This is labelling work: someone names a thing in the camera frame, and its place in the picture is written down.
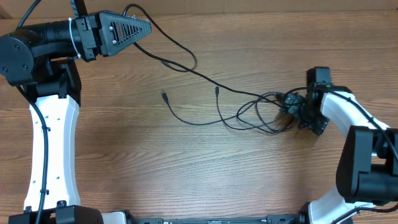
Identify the black cable bundle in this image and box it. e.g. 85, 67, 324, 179
160, 86, 308, 135

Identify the separated black usb cable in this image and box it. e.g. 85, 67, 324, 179
123, 3, 285, 108

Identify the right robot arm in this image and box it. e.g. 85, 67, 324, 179
276, 67, 397, 223

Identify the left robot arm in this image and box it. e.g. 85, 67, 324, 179
1, 11, 152, 223

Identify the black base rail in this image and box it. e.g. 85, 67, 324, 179
127, 213, 310, 224

